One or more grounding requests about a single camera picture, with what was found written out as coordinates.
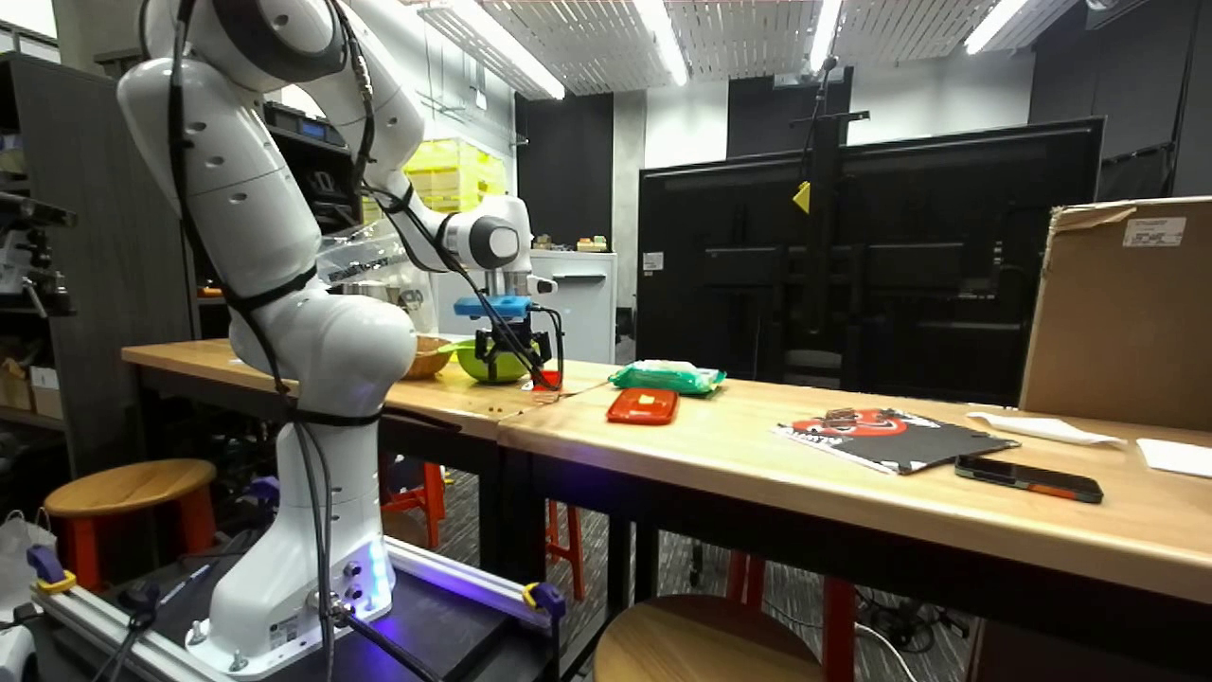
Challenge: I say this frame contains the red and black magazine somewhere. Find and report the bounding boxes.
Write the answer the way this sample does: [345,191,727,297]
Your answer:
[782,405,1018,477]

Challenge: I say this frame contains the dark storage shelf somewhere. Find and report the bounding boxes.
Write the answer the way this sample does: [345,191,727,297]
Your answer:
[0,49,203,468]

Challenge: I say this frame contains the yellow storage boxes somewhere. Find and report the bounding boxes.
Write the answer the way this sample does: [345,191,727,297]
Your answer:
[400,138,510,251]

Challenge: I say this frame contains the flat red-orange case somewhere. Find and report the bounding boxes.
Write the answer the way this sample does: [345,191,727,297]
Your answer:
[606,385,682,429]

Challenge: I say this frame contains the round wooden stool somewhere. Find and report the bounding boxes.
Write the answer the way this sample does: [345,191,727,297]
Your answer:
[591,595,828,682]

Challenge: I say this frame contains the green wet wipes pack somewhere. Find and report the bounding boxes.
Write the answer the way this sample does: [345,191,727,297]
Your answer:
[610,355,731,403]

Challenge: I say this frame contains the white paper sheet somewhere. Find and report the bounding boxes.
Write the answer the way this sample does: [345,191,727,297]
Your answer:
[968,408,1122,449]
[1134,436,1212,482]

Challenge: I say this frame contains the brown cardboard box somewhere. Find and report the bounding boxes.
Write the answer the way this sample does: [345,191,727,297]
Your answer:
[1016,192,1212,433]

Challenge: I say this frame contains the green plastic bowl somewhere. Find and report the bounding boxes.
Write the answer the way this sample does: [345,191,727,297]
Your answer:
[451,336,534,390]

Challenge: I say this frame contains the large black monitor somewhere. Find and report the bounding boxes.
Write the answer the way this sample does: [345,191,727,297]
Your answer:
[634,117,1107,408]

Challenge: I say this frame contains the flat black phone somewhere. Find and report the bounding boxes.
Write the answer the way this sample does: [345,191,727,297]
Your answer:
[956,453,1107,506]

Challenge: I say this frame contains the red metal stool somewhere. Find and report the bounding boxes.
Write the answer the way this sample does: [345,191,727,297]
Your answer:
[725,551,864,682]
[380,453,588,605]

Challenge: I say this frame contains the robot base platform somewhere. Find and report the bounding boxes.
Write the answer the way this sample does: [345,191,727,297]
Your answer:
[22,533,563,682]

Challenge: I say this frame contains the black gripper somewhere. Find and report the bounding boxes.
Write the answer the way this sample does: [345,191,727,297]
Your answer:
[475,314,559,385]

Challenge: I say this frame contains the wooden stool with orange legs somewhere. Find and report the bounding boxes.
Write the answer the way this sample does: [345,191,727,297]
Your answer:
[39,453,221,592]

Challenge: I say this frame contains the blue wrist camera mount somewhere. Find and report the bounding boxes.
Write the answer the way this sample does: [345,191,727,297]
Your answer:
[451,293,532,322]

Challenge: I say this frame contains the long ceiling light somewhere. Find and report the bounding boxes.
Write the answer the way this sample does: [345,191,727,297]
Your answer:
[961,0,1033,55]
[806,0,849,74]
[629,0,692,92]
[414,0,567,105]

